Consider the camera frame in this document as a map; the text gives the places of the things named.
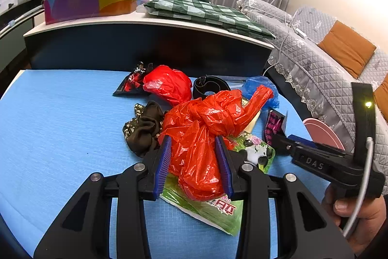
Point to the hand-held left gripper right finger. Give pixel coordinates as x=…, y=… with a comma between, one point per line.
x=223, y=165

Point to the large red plastic bag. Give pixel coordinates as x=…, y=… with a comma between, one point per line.
x=197, y=131

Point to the clear plastic sheet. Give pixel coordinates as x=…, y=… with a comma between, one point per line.
x=236, y=81

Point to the blue plastic bag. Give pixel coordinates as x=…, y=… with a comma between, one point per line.
x=257, y=86

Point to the large orange cushion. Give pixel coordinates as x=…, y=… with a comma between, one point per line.
x=347, y=48

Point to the person's right hand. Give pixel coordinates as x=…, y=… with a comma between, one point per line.
x=369, y=219

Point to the pink black packet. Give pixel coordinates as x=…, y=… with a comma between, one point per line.
x=272, y=127

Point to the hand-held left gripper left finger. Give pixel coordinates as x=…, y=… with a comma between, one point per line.
x=163, y=168

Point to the grey quilted sofa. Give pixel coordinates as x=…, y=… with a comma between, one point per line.
x=315, y=64

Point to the black band roll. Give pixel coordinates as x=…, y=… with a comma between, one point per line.
x=209, y=84

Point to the dark blue cabinet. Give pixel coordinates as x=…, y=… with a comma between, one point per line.
x=136, y=46

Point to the small red plastic bag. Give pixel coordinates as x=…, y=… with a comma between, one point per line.
x=168, y=83

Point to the cream packet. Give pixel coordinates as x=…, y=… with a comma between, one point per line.
x=253, y=122

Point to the green panda packet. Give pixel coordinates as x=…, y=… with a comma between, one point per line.
x=257, y=151

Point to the black red snack packet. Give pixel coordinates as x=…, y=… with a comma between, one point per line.
x=130, y=83

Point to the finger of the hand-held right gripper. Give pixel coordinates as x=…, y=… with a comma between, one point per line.
x=285, y=144
x=304, y=142

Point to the brown floral cloth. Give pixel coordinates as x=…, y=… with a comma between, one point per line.
x=144, y=131

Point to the green checked cloth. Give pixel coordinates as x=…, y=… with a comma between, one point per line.
x=206, y=13

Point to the pink plastic plate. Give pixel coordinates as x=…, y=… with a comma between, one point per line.
x=322, y=133

